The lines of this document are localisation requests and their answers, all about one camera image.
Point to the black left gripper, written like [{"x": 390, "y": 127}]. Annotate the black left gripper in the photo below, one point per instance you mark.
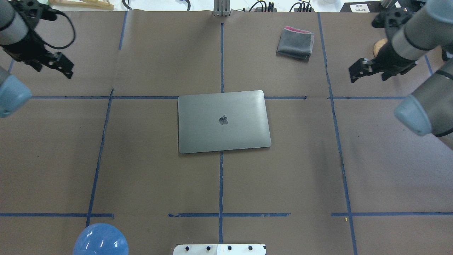
[{"x": 29, "y": 49}]

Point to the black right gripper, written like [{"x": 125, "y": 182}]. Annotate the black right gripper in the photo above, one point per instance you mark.
[{"x": 395, "y": 59}]

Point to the grey laptop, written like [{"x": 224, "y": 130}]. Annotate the grey laptop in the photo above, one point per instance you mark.
[{"x": 222, "y": 121}]

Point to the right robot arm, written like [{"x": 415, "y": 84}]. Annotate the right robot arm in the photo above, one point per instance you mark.
[{"x": 410, "y": 36}]

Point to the blue robot base dome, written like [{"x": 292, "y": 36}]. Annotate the blue robot base dome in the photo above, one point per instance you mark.
[{"x": 101, "y": 239}]

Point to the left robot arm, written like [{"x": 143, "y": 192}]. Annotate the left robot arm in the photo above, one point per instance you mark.
[{"x": 16, "y": 14}]

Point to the wooden stand with round base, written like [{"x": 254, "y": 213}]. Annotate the wooden stand with round base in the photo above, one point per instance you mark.
[{"x": 380, "y": 46}]

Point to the wooden dish rack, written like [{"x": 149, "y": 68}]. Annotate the wooden dish rack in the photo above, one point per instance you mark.
[{"x": 92, "y": 4}]

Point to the folded grey cloth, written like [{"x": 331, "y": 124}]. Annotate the folded grey cloth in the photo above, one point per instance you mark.
[{"x": 295, "y": 43}]

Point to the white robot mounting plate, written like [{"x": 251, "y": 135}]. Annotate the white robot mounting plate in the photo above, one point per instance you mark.
[{"x": 220, "y": 249}]

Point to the aluminium frame post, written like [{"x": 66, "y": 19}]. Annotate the aluminium frame post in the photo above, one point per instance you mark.
[{"x": 221, "y": 8}]

